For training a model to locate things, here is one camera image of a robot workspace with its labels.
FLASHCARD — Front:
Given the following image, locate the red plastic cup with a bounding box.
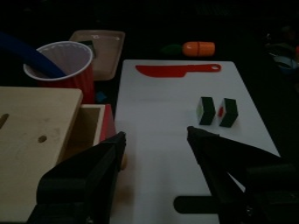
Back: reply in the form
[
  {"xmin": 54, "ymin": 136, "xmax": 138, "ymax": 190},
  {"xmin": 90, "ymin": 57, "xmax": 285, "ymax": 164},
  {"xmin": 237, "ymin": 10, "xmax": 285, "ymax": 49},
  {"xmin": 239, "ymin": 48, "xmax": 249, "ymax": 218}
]
[{"xmin": 23, "ymin": 40, "xmax": 98, "ymax": 105}]

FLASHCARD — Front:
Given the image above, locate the orange toy carrot green top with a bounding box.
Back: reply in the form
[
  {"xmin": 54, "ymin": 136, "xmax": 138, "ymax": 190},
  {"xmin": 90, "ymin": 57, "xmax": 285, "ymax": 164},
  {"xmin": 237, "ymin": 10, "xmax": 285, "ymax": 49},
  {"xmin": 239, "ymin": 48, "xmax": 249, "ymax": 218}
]
[{"xmin": 161, "ymin": 40, "xmax": 217, "ymax": 58}]

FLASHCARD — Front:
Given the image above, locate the red toy knife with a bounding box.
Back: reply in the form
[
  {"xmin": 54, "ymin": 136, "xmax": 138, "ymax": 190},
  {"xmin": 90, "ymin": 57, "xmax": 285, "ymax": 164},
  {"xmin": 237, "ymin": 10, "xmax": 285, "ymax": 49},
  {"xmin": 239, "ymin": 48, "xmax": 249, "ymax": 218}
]
[{"xmin": 135, "ymin": 63, "xmax": 223, "ymax": 79}]

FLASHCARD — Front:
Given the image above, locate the pink rectangular plate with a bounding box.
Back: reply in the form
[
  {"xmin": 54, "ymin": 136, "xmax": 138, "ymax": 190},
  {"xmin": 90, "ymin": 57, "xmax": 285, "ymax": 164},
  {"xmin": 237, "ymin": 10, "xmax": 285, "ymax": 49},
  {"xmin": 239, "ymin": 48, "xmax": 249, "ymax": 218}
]
[{"xmin": 70, "ymin": 29, "xmax": 127, "ymax": 81}]

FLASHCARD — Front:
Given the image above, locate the wooden toy box red side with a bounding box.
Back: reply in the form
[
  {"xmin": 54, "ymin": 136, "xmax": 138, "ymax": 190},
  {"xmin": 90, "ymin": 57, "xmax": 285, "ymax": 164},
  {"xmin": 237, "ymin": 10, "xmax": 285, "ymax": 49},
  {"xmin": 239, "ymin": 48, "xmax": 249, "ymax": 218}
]
[{"xmin": 0, "ymin": 86, "xmax": 118, "ymax": 223}]

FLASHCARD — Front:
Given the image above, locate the toy sushi piece red centre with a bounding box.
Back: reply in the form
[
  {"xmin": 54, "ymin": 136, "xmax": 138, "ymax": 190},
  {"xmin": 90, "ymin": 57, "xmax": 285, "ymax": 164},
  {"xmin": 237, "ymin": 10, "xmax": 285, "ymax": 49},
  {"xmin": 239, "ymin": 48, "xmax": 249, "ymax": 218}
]
[{"xmin": 217, "ymin": 97, "xmax": 239, "ymax": 129}]

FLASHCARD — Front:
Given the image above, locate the small blue object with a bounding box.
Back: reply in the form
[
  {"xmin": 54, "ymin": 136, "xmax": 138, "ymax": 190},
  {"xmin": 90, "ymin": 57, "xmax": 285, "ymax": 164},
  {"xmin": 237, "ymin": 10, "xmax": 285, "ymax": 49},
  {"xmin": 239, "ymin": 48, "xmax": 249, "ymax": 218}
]
[{"xmin": 95, "ymin": 90, "xmax": 109, "ymax": 103}]

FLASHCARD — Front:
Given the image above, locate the blue plastic utensil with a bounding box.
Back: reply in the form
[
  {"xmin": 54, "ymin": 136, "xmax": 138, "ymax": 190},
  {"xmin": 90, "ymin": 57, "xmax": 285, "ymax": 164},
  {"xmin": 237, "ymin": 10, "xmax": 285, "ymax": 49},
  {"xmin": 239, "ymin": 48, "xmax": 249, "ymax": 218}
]
[{"xmin": 0, "ymin": 30, "xmax": 69, "ymax": 79}]

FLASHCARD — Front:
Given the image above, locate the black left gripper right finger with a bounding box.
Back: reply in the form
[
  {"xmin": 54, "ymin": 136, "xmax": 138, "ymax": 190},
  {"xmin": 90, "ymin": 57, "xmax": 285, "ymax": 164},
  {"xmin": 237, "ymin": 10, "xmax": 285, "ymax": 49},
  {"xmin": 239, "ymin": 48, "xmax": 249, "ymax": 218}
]
[{"xmin": 186, "ymin": 125, "xmax": 299, "ymax": 224}]

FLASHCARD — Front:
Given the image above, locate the white plastic cutting board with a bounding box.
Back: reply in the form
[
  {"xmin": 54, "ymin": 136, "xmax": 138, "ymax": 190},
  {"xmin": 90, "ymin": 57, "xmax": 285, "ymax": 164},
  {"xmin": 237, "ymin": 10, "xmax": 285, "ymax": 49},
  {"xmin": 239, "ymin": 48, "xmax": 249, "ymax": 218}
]
[{"xmin": 109, "ymin": 59, "xmax": 283, "ymax": 224}]

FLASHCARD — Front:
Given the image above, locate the toy sushi piece green centre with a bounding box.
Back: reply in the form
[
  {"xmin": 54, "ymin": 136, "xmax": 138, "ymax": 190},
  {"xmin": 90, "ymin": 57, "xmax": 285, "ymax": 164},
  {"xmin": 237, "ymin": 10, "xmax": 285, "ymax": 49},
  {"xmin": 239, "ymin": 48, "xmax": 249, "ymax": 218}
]
[{"xmin": 195, "ymin": 96, "xmax": 218, "ymax": 126}]

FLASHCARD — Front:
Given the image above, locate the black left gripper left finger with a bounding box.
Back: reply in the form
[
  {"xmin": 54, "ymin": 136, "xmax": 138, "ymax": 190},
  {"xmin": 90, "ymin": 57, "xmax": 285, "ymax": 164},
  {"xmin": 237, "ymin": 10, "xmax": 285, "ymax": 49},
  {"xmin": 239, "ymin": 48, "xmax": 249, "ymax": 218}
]
[{"xmin": 26, "ymin": 130, "xmax": 127, "ymax": 224}]

